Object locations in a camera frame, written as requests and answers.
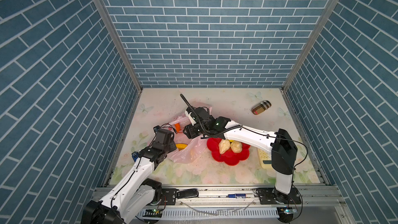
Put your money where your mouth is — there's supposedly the yellow fake banana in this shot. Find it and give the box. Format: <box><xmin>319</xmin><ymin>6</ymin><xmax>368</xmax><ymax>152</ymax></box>
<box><xmin>176</xmin><ymin>143</ymin><xmax>188</xmax><ymax>150</ymax></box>

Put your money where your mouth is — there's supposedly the pink plastic bag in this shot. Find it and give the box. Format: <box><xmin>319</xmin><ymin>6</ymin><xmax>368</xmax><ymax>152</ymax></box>
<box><xmin>167</xmin><ymin>110</ymin><xmax>207</xmax><ymax>164</ymax></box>

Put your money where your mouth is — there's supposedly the orange fake fruit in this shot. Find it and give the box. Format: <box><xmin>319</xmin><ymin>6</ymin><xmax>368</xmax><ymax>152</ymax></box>
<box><xmin>174</xmin><ymin>123</ymin><xmax>181</xmax><ymax>133</ymax></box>

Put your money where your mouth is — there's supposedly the beige fake potato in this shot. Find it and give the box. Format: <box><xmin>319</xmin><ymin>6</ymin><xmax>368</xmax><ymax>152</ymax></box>
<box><xmin>219</xmin><ymin>140</ymin><xmax>231</xmax><ymax>155</ymax></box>
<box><xmin>230</xmin><ymin>141</ymin><xmax>243</xmax><ymax>153</ymax></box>

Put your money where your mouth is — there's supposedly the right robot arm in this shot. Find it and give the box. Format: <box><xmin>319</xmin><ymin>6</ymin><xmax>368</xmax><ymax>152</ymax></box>
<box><xmin>183</xmin><ymin>107</ymin><xmax>298</xmax><ymax>204</ymax></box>

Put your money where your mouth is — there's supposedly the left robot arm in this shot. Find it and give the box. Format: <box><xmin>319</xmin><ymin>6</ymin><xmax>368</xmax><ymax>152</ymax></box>
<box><xmin>81</xmin><ymin>140</ymin><xmax>177</xmax><ymax>224</ymax></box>

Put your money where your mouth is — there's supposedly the blue stapler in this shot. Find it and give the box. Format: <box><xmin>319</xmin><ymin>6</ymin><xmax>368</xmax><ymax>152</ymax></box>
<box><xmin>131</xmin><ymin>151</ymin><xmax>139</xmax><ymax>162</ymax></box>

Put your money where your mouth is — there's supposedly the red flower-shaped bowl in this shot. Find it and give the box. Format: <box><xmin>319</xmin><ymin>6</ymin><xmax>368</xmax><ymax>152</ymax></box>
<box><xmin>207</xmin><ymin>138</ymin><xmax>250</xmax><ymax>166</ymax></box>

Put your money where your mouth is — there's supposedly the plaid glasses case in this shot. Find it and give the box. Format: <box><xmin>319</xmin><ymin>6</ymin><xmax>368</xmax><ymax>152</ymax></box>
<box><xmin>251</xmin><ymin>100</ymin><xmax>272</xmax><ymax>115</ymax></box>

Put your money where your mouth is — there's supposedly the yellow calculator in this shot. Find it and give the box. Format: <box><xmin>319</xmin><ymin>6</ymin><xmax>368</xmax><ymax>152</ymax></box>
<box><xmin>257</xmin><ymin>148</ymin><xmax>272</xmax><ymax>170</ymax></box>

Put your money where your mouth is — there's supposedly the blue pen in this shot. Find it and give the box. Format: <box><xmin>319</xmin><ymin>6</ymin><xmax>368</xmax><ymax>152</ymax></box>
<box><xmin>227</xmin><ymin>194</ymin><xmax>247</xmax><ymax>199</ymax></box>

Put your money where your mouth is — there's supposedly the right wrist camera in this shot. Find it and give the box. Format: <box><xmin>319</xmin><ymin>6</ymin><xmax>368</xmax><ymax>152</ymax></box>
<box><xmin>184</xmin><ymin>111</ymin><xmax>197</xmax><ymax>125</ymax></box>

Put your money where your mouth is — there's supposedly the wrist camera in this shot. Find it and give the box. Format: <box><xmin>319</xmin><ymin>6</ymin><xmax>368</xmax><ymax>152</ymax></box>
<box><xmin>184</xmin><ymin>111</ymin><xmax>197</xmax><ymax>125</ymax></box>
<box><xmin>152</xmin><ymin>125</ymin><xmax>174</xmax><ymax>149</ymax></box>

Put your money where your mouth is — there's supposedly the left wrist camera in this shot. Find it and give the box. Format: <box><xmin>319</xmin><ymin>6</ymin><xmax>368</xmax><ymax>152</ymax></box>
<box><xmin>152</xmin><ymin>125</ymin><xmax>174</xmax><ymax>149</ymax></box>

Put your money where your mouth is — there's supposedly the aluminium left corner post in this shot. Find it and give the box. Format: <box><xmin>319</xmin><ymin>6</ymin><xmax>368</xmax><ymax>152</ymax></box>
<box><xmin>92</xmin><ymin>0</ymin><xmax>143</xmax><ymax>93</ymax></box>

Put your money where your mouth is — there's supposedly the aluminium corner post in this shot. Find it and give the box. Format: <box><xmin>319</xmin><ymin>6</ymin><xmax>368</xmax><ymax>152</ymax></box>
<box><xmin>282</xmin><ymin>0</ymin><xmax>339</xmax><ymax>93</ymax></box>
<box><xmin>92</xmin><ymin>0</ymin><xmax>143</xmax><ymax>93</ymax></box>

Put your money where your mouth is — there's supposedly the aluminium front rail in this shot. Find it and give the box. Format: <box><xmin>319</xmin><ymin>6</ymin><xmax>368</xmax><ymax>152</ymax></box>
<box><xmin>80</xmin><ymin>184</ymin><xmax>357</xmax><ymax>224</ymax></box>

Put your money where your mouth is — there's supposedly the aluminium right corner post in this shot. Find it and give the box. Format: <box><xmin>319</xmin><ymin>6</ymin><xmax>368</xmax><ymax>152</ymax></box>
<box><xmin>282</xmin><ymin>0</ymin><xmax>339</xmax><ymax>93</ymax></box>

